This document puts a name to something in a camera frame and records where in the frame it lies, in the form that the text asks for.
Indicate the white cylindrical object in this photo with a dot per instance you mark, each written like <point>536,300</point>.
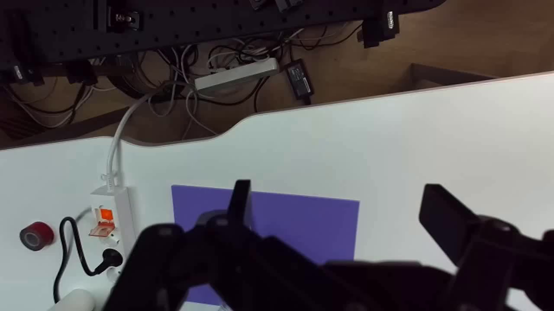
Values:
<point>78,300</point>

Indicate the grey power strip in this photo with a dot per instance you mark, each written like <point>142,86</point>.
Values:
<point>235,74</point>

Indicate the black power adapter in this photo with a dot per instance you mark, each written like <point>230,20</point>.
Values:
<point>299,79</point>

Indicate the black mounted device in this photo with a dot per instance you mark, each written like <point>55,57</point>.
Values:
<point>123,19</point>

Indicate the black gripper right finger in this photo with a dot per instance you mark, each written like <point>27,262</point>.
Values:
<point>495,259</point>

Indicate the purple mat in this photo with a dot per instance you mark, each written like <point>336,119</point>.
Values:
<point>311,224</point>

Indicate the white power strip orange label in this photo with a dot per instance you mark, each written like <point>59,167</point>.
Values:
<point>112,216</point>

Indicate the black perforated board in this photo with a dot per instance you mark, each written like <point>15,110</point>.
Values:
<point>218,19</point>

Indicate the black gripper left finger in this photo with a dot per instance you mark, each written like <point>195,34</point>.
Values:
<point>230,269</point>

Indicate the black clamp bracket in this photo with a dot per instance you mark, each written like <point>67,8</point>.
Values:
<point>379,25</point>

